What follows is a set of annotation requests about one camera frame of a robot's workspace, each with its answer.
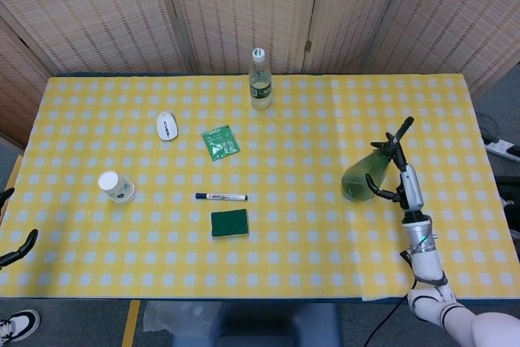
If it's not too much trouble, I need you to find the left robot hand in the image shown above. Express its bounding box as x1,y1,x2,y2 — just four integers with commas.
0,187,40,270

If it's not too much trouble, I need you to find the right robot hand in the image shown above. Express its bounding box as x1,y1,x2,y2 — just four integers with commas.
365,147,425,213

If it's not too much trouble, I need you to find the green plastic bottle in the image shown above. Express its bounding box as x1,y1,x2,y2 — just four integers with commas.
340,116,415,202

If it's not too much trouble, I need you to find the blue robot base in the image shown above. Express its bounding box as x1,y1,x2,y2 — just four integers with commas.
170,301,345,347

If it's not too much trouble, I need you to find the clear water bottle green label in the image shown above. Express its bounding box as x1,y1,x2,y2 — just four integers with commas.
248,48,272,111

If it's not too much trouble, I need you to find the black and white sneaker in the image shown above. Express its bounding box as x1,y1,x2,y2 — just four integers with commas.
0,309,41,343

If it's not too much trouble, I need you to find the white power strip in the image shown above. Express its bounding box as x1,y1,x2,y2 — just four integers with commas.
485,139,520,163

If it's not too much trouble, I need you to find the floral paper cup stack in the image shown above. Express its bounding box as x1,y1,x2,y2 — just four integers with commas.
97,171,137,204

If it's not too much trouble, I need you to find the yellow checkered tablecloth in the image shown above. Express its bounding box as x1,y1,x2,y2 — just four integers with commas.
0,75,509,302

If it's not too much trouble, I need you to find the green and yellow sponge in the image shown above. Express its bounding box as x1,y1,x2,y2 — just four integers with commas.
210,208,249,238

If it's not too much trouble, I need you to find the white computer mouse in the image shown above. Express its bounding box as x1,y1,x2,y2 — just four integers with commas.
156,111,180,142

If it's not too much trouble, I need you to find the whiteboard marker blue cap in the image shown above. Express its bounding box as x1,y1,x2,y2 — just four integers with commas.
195,192,249,202

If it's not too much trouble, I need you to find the green sachet packet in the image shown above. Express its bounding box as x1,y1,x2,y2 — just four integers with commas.
201,124,241,163

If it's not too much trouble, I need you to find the woven folding screen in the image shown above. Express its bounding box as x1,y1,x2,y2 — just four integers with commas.
0,0,520,149

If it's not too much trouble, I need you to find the black floor cable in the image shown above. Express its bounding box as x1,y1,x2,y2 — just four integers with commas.
477,113,501,141

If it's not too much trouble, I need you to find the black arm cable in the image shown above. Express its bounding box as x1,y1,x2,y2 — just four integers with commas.
367,277,418,347

